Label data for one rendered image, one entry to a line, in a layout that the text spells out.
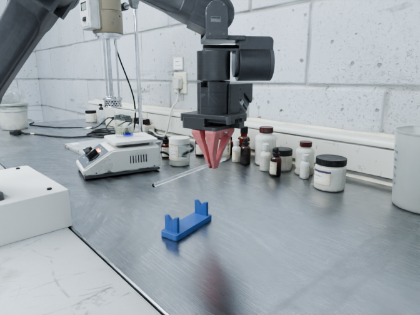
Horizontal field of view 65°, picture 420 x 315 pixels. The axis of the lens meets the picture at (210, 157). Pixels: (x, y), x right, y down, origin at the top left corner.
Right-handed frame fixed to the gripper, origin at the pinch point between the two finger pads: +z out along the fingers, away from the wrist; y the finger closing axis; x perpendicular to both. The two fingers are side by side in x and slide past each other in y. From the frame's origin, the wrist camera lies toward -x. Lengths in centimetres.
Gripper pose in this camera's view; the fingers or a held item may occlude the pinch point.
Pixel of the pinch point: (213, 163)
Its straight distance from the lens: 60.5
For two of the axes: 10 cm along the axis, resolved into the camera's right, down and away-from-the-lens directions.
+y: -8.3, -1.3, 5.5
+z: 0.0, 9.7, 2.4
